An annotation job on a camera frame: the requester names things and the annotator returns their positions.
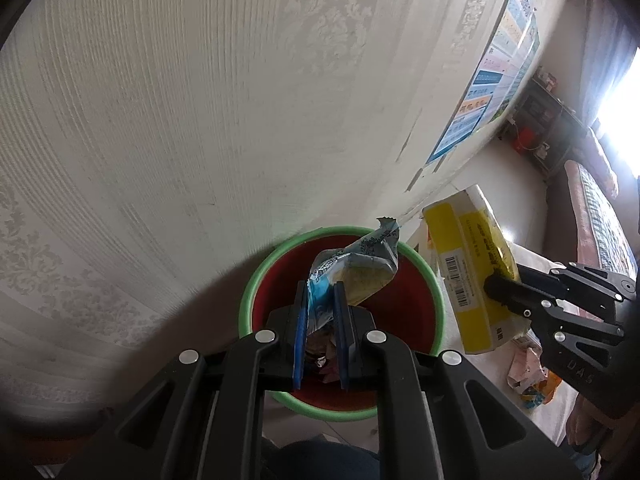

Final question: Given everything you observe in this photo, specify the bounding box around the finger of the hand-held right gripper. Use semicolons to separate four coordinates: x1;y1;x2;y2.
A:
482;271;627;357
517;261;639;304

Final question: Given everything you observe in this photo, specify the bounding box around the beige curtain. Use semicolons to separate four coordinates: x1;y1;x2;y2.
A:
575;0;640;126

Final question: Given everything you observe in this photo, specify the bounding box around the green chart wall poster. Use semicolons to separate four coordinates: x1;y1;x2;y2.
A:
487;30;543;123

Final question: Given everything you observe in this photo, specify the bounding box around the red bin with green rim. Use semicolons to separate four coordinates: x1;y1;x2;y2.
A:
239;225;445;422

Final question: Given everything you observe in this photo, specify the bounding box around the blue white snack packet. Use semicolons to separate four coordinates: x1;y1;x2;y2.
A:
306;216;401;336

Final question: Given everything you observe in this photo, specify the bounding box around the blue letter wall poster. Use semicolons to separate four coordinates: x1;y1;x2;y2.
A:
425;0;543;166

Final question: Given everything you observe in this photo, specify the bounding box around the yellow tissue packet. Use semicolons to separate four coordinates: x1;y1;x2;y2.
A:
421;185;531;356

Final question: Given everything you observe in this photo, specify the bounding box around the pink cartoon wrapper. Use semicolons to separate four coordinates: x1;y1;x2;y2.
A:
507;335;548;396

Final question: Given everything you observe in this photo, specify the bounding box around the window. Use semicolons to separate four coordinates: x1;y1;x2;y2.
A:
597;45;640;171

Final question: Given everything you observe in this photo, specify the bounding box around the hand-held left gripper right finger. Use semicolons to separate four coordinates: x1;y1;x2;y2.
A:
334;281;576;480

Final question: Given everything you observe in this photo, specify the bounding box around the dark metal shelf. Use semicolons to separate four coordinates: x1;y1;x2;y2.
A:
510;77;588;176

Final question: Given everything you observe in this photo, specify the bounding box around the orange snack bag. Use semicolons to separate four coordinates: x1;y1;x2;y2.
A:
520;370;565;407

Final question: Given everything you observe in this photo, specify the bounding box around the person's leg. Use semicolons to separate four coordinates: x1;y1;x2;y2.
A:
260;437;381;480

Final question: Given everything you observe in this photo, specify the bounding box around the purple pillow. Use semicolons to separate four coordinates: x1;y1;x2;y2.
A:
582;127;621;198

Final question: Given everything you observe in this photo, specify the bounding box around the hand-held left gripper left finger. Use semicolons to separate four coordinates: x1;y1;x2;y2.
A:
65;281;308;480

